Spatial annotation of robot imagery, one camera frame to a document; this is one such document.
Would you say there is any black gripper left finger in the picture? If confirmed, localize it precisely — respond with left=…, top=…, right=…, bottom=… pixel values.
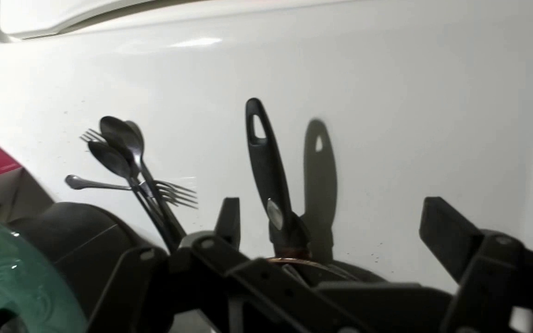
left=86, top=195, right=355, bottom=333

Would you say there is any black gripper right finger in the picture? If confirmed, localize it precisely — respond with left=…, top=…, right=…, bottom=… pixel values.
left=314, top=193, right=533, bottom=333

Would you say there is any metal fork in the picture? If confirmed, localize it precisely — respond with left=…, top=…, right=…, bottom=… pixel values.
left=62, top=171, right=199, bottom=210
left=79, top=125, right=109, bottom=147

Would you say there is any white washing machine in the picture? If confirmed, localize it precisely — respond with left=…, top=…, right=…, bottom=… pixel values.
left=0, top=0, right=533, bottom=333

